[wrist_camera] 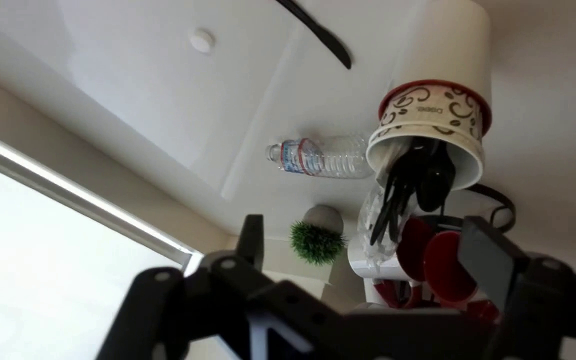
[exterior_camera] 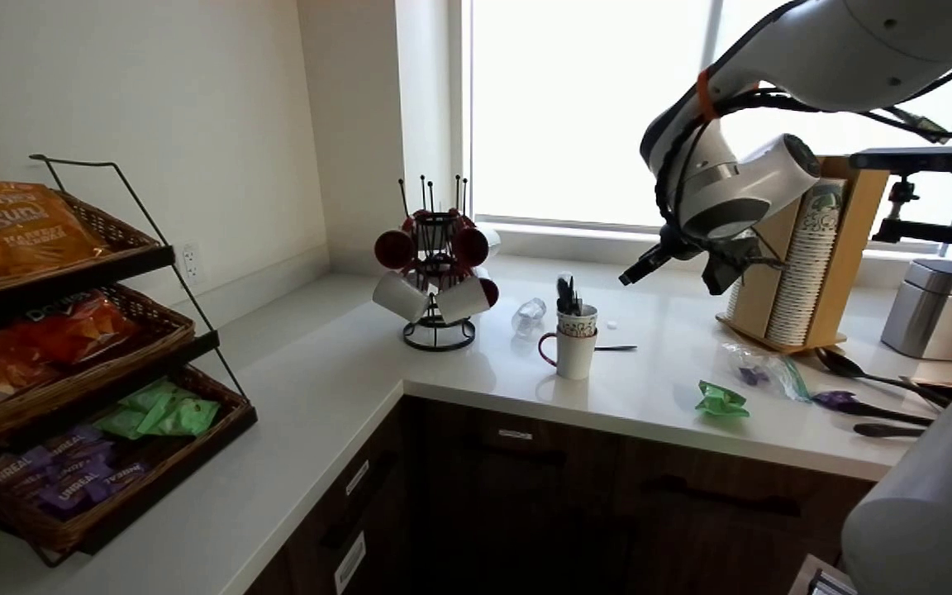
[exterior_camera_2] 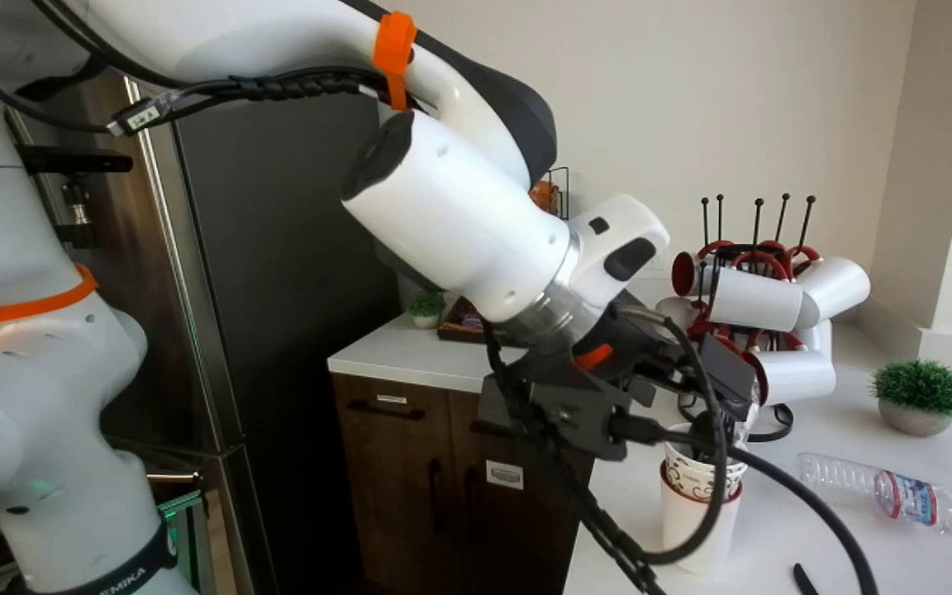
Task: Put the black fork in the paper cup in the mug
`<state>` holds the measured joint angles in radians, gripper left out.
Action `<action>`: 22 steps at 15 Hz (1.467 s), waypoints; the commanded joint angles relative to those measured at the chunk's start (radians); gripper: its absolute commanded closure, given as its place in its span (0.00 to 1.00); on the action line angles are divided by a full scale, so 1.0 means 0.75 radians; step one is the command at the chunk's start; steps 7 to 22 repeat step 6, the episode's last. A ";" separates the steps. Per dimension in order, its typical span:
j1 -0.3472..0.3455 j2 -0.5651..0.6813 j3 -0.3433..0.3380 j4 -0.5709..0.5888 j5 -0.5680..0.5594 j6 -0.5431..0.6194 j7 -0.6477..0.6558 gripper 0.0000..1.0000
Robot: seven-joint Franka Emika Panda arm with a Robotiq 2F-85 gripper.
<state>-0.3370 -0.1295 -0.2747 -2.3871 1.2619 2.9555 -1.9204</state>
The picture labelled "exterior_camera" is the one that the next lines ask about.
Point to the wicker basket with red bags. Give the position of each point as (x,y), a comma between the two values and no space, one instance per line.
(157,333)

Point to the small purple packet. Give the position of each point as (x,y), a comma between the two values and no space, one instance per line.
(751,375)

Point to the white ceramic mug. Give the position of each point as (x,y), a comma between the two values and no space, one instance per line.
(575,356)

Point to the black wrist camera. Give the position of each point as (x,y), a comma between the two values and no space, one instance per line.
(737,267)

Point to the dark wood cabinet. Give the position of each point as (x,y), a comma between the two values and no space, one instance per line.
(609,506)

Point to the orange snack bag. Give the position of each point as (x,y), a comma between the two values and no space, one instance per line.
(31,226)

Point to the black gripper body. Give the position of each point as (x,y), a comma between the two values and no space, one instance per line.
(684,252)

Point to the purple spoon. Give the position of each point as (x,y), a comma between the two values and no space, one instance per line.
(834,400)

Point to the black spoon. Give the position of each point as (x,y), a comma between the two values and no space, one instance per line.
(837,366)

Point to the wicker basket with orange bags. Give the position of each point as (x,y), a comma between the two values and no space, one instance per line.
(114,245)

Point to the small black utensil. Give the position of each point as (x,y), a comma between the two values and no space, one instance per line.
(881,431)

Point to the teal stirrer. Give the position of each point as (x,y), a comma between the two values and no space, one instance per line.
(794,382)

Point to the white hanging mug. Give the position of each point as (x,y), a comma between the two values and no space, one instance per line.
(465,300)
(397,295)

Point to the green packet pile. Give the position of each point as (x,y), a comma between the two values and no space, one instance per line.
(164,411)

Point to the stack of paper cups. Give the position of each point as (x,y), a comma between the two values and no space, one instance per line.
(812,276)

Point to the grey metal canister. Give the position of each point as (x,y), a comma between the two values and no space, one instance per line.
(915,309)

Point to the purple packet pile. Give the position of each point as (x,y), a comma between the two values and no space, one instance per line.
(66,474)

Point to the metal spoon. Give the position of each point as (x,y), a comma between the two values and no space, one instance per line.
(614,350)

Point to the wicker basket with small packets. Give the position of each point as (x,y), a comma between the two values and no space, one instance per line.
(165,474)

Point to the black plastic cutlery piece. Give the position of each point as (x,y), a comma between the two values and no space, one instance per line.
(575,300)
(563,292)

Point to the black camera on stand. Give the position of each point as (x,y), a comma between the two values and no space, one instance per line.
(915,161)

